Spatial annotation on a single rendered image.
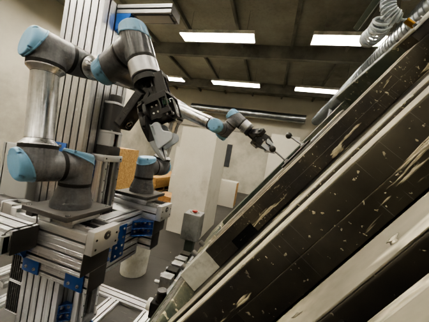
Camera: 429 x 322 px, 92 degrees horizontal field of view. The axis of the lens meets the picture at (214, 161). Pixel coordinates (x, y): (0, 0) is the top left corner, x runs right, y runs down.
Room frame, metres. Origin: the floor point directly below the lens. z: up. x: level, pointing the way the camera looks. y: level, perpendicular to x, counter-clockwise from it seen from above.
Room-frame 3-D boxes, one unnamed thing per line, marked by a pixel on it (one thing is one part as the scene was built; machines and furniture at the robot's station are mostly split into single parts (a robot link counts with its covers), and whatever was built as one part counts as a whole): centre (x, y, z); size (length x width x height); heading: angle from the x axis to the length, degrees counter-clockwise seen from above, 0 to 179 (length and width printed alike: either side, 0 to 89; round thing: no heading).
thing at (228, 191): (6.16, -0.50, 0.36); 0.58 x 0.45 x 0.72; 76
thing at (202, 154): (3.82, 0.20, 0.88); 0.90 x 0.60 x 1.75; 166
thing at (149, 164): (1.35, 0.43, 1.20); 0.13 x 0.12 x 0.14; 157
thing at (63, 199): (0.86, 0.55, 1.09); 0.15 x 0.15 x 0.10
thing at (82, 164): (0.86, 0.56, 1.20); 0.13 x 0.12 x 0.14; 152
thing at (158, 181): (7.37, 1.77, 0.22); 2.46 x 1.04 x 0.44; 166
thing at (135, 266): (2.20, 0.65, 0.24); 0.32 x 0.30 x 0.47; 166
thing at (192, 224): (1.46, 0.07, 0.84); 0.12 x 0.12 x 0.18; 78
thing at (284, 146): (4.77, -1.49, 1.03); 0.60 x 0.58 x 2.05; 166
